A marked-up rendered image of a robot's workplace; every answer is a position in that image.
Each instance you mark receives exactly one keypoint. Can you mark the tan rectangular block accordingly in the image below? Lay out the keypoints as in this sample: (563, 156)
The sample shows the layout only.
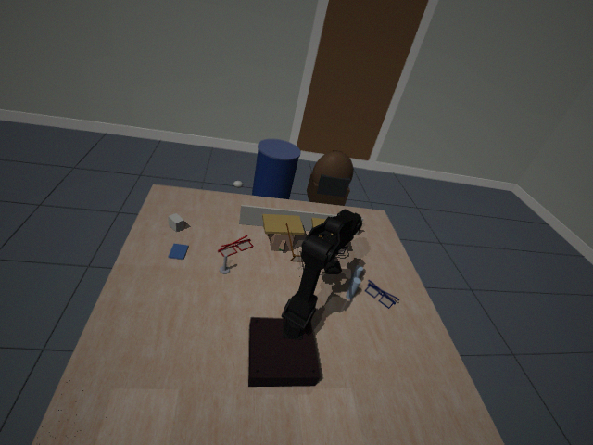
(317, 221)

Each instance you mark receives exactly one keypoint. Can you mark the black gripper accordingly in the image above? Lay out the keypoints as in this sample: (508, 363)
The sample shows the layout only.
(332, 267)

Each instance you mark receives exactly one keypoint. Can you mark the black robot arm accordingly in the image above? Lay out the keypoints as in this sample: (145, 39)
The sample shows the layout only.
(316, 253)

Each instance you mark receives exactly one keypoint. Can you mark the grey rectangular panel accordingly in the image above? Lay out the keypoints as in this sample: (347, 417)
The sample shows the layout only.
(252, 215)

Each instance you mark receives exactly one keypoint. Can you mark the red-framed glasses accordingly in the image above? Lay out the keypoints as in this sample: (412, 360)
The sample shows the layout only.
(242, 245)

